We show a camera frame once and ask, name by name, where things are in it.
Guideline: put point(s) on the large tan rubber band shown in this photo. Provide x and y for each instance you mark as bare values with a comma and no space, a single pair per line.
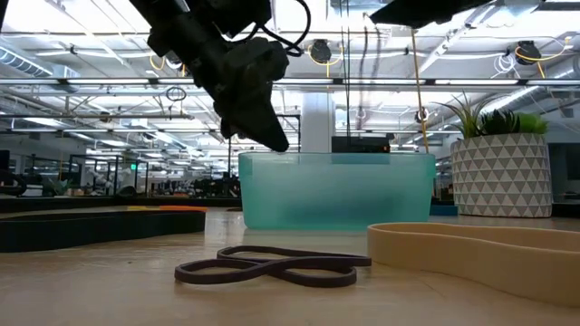
453,267

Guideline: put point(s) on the succulent in white patterned pot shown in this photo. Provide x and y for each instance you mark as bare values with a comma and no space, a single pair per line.
500,176

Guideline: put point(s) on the silver ceiling air duct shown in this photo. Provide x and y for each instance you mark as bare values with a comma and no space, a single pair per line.
22,63

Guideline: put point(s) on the black background cabinet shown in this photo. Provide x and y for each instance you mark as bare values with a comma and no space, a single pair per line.
358,145

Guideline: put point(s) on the orange rubber band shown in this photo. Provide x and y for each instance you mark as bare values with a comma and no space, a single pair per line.
183,209

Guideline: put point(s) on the teal translucent plastic bin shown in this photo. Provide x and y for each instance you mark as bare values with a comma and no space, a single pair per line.
335,194

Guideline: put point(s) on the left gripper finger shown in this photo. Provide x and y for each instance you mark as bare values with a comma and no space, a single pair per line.
254,122

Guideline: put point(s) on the dark brown rubber band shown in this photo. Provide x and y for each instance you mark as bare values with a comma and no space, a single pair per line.
272,263

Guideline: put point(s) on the thin dark grey rubber band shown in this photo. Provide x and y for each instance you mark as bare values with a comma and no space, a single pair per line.
233,209

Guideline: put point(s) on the yellow rubber band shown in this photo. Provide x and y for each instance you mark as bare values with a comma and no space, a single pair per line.
142,208

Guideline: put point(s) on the black rubber band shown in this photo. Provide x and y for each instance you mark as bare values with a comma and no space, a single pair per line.
90,233

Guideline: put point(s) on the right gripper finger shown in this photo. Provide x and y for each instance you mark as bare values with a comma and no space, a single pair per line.
426,11

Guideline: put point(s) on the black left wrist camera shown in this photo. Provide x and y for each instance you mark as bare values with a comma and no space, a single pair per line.
260,68

